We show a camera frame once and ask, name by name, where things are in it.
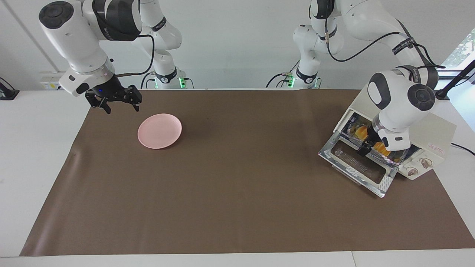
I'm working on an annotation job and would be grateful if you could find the black oven power cord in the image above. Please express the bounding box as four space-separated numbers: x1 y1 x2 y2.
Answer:
451 143 475 156

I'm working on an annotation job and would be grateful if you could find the brown table mat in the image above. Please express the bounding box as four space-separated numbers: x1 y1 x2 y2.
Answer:
19 89 475 257

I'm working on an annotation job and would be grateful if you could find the black left arm base cable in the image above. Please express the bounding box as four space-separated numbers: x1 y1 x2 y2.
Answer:
265 72 294 89

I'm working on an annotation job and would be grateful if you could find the sliced yellow bread loaf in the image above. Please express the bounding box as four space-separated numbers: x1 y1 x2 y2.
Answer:
353 124 392 156

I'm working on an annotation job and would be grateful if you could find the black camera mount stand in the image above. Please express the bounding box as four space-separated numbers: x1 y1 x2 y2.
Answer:
432 59 475 100

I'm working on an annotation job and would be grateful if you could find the glass oven door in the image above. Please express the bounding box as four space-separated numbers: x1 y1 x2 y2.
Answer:
318 132 399 198

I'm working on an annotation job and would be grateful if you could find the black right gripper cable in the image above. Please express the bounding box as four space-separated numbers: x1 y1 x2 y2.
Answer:
115 34 155 78

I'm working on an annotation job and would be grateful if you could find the pink round plate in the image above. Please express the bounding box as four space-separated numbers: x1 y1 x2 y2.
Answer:
137 113 183 149

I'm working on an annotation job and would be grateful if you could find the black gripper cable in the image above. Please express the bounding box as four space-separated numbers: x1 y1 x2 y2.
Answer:
325 19 446 69
115 34 155 78

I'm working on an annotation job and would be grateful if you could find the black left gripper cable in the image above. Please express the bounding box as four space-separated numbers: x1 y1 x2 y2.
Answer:
325 19 446 69

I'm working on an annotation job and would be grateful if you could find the black right arm base cable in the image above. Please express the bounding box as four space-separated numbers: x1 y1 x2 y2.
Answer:
140 72 156 89

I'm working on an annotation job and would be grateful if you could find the black clamp bracket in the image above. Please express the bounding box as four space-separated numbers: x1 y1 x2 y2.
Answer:
0 77 20 100

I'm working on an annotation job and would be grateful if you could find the cream white toaster oven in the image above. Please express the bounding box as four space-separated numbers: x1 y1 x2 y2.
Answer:
334 89 457 181

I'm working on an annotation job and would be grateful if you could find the white wall socket strip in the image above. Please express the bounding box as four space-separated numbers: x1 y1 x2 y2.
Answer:
40 72 65 90

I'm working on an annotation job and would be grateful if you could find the aluminium foil tray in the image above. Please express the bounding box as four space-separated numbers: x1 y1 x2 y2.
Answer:
347 114 409 165

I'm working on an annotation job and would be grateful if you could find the window with greenery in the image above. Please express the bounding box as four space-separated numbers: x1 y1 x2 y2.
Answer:
437 28 475 73

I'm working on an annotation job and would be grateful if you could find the black arm base cable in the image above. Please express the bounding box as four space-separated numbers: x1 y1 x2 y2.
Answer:
265 72 294 89
140 72 156 89

